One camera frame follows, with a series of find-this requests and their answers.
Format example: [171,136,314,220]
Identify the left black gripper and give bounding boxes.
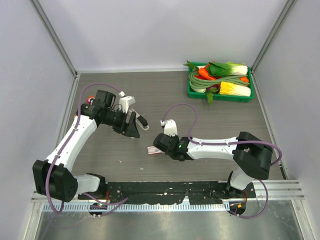
[101,108,140,138]

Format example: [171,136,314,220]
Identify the red white staple box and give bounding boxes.
[147,146,163,155]

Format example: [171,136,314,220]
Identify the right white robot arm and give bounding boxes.
[153,132,273,198]

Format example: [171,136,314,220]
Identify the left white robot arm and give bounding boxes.
[32,90,140,203]

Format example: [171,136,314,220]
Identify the candy snack bag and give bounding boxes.
[80,95,96,119]

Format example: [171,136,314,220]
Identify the green leafy herb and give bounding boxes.
[205,91,214,106]

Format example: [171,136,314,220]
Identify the green long beans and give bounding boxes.
[188,71,250,92]

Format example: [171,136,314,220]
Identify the yellow white cabbage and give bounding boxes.
[219,81,251,97]

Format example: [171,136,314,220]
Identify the orange carrot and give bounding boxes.
[198,67,216,81]

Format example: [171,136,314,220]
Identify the green plastic tray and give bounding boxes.
[184,61,254,104]

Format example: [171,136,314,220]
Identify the white green bok choy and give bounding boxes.
[206,62,248,77]

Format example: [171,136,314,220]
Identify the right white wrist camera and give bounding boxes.
[160,119,178,137]

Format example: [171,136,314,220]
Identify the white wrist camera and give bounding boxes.
[118,91,136,113]
[160,119,178,137]

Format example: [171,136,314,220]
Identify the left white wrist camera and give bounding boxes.
[118,91,136,113]

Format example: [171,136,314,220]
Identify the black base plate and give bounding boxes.
[88,181,256,205]

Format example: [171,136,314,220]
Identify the white slotted cable duct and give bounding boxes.
[43,201,230,212]

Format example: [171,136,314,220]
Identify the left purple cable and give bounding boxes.
[46,82,131,216]

